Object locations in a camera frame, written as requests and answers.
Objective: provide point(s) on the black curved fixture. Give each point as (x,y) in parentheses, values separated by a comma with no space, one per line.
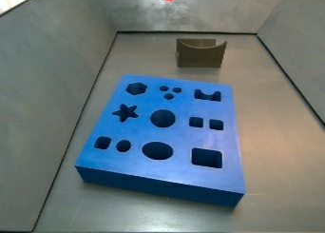
(200,53)

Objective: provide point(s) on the blue foam shape block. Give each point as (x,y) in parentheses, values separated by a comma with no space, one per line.
(167,140)

